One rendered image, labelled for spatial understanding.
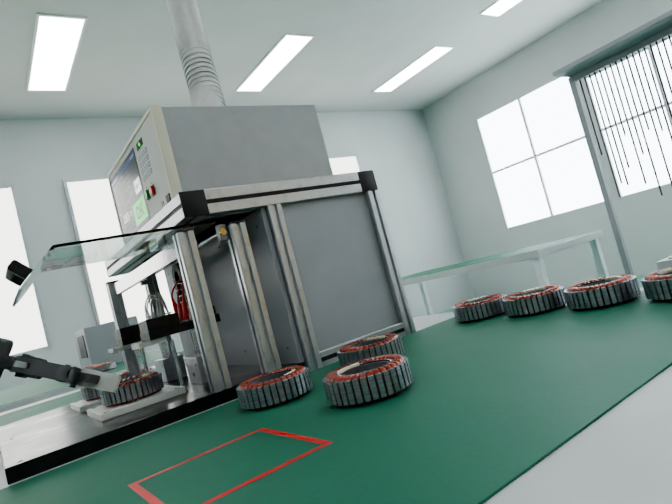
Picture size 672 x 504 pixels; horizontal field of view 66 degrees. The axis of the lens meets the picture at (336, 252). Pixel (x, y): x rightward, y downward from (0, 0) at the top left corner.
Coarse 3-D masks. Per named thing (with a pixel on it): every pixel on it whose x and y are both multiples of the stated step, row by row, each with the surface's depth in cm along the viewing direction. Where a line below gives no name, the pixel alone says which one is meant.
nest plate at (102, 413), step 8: (160, 392) 97; (168, 392) 95; (176, 392) 95; (184, 392) 96; (136, 400) 94; (144, 400) 92; (152, 400) 93; (160, 400) 94; (96, 408) 98; (104, 408) 95; (112, 408) 92; (120, 408) 90; (128, 408) 90; (136, 408) 91; (96, 416) 91; (104, 416) 88; (112, 416) 89
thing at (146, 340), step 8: (176, 312) 103; (152, 320) 100; (160, 320) 100; (168, 320) 101; (176, 320) 102; (192, 320) 104; (216, 320) 106; (144, 328) 101; (152, 328) 99; (160, 328) 100; (168, 328) 101; (176, 328) 102; (184, 328) 102; (192, 328) 103; (144, 336) 101; (152, 336) 99; (160, 336) 100; (192, 336) 108; (136, 344) 99; (144, 344) 98; (152, 344) 99; (200, 352) 106
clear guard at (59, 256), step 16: (192, 224) 92; (208, 224) 95; (96, 240) 83; (112, 240) 86; (128, 240) 90; (144, 240) 94; (160, 240) 98; (48, 256) 80; (64, 256) 89; (80, 256) 93; (96, 256) 97; (112, 256) 102; (128, 256) 108; (32, 272) 77; (16, 304) 95
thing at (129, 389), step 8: (136, 376) 102; (144, 376) 96; (152, 376) 96; (160, 376) 99; (120, 384) 93; (128, 384) 93; (136, 384) 94; (144, 384) 94; (152, 384) 96; (160, 384) 98; (104, 392) 94; (112, 392) 93; (120, 392) 93; (128, 392) 93; (136, 392) 94; (144, 392) 94; (152, 392) 95; (104, 400) 94; (112, 400) 93; (120, 400) 93; (128, 400) 93
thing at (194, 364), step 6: (198, 354) 107; (186, 360) 107; (192, 360) 104; (198, 360) 103; (186, 366) 108; (192, 366) 105; (198, 366) 102; (192, 372) 106; (198, 372) 103; (204, 372) 103; (192, 378) 106; (198, 378) 103; (204, 378) 102
